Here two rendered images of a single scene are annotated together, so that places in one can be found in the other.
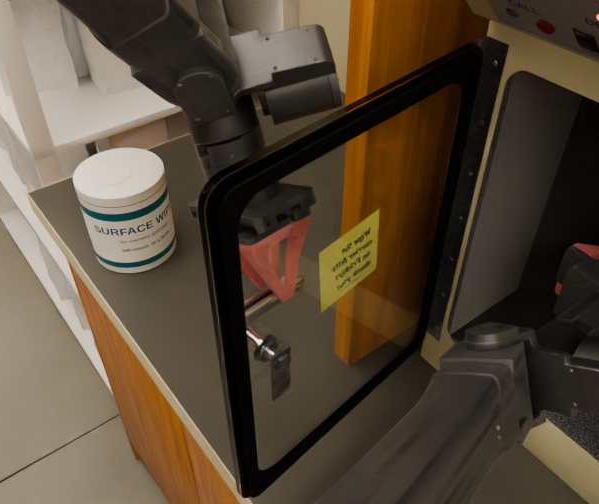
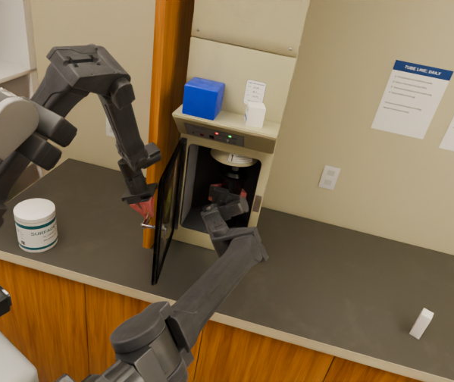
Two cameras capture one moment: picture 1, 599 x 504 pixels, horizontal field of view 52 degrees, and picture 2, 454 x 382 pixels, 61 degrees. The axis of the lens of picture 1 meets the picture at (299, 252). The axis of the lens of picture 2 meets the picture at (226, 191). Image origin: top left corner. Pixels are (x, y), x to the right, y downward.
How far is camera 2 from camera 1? 0.79 m
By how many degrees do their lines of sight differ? 38
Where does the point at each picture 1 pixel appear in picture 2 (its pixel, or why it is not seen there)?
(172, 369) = (92, 272)
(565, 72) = (203, 142)
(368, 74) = not seen: hidden behind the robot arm
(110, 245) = (38, 239)
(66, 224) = not seen: outside the picture
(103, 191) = (36, 216)
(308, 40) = (152, 146)
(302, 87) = (153, 158)
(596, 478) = not seen: hidden behind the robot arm
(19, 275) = not seen: outside the picture
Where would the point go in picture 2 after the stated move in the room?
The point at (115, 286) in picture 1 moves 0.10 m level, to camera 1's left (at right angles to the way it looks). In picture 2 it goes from (43, 257) to (11, 267)
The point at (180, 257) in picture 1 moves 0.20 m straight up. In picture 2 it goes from (61, 239) to (57, 194)
